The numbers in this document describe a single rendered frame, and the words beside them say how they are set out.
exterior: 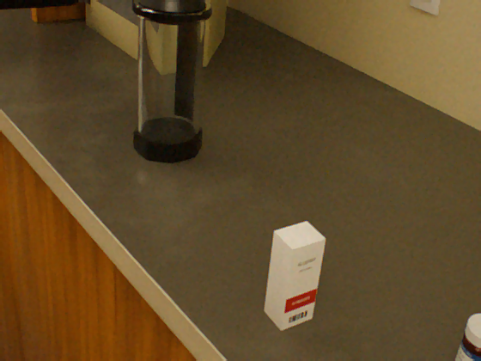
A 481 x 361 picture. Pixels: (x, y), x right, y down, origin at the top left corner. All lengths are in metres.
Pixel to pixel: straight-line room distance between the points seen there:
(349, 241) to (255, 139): 0.29
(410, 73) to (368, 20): 0.15
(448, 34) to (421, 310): 0.65
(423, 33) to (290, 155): 0.43
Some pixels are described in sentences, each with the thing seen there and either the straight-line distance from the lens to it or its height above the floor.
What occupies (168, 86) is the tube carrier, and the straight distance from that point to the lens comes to 0.91.
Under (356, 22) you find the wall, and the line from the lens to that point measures 1.43.
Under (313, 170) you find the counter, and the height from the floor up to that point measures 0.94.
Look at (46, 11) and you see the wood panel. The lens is 1.54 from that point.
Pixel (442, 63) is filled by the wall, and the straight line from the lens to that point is 1.29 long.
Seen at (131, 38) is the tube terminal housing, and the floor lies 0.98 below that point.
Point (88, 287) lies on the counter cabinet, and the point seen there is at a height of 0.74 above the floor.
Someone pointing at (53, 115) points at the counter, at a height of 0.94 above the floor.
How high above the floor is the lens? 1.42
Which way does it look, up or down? 27 degrees down
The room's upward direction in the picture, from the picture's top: 8 degrees clockwise
